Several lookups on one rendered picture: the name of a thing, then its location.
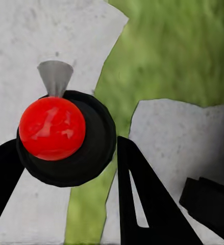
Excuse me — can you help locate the insectifuge atomizer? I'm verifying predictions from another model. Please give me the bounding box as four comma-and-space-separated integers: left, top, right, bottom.
16, 60, 117, 187

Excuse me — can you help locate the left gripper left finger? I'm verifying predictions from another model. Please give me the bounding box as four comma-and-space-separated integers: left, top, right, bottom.
0, 139, 25, 216

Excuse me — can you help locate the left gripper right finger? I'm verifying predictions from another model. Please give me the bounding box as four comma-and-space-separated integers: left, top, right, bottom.
116, 136, 203, 245

